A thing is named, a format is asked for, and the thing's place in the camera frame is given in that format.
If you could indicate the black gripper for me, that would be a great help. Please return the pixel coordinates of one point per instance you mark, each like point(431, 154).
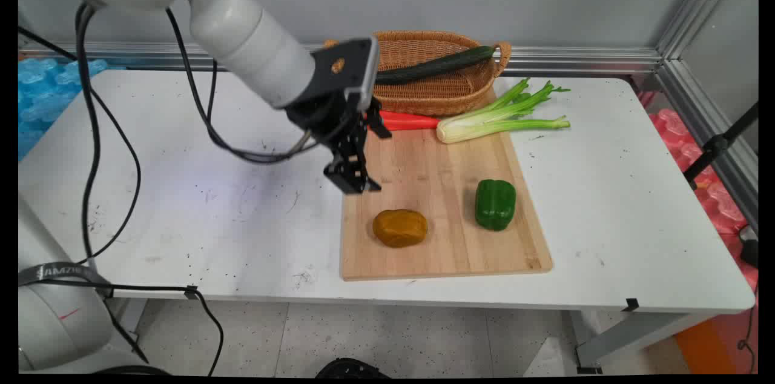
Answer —
point(327, 117)

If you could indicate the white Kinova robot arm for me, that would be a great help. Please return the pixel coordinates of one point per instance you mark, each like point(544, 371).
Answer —
point(242, 26)

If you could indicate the orange-red carrot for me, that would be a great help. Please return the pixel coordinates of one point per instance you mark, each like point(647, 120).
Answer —
point(412, 121)

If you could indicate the bamboo cutting board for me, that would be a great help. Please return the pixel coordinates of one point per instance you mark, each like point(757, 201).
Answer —
point(436, 190)

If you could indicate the woven wicker basket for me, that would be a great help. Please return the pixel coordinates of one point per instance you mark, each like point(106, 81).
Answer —
point(436, 99)

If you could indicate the dark green cucumber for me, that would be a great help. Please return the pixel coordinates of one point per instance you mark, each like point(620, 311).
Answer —
point(436, 67)

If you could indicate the celery stalk bunch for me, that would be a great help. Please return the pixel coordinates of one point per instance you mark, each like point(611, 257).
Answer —
point(478, 128)

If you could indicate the green bell pepper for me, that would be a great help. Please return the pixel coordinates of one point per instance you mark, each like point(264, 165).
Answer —
point(495, 205)

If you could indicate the black round floor object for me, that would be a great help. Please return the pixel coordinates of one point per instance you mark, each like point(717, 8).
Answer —
point(351, 369)

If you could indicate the small black table clip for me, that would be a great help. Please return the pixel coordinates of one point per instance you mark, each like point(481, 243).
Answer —
point(631, 304)

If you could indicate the blue foam mat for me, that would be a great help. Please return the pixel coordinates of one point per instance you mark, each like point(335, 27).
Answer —
point(45, 99)

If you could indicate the grey table leg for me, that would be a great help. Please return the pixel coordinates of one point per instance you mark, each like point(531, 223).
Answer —
point(642, 332)

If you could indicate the black tripod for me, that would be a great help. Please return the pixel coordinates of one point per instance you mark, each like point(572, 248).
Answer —
point(717, 145)

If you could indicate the pink foam mat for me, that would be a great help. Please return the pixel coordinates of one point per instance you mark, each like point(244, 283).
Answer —
point(720, 202)

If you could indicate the small black device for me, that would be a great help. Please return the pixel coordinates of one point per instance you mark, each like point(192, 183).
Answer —
point(749, 248)

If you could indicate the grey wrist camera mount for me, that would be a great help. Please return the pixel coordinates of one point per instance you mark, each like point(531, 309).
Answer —
point(348, 66)

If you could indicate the long aluminium frame rail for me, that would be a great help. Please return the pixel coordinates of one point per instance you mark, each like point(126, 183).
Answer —
point(575, 60)

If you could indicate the short aluminium frame rail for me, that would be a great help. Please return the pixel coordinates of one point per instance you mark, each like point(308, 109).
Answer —
point(708, 123)

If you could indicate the upright aluminium frame post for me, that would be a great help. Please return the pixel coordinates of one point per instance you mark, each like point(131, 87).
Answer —
point(702, 5)

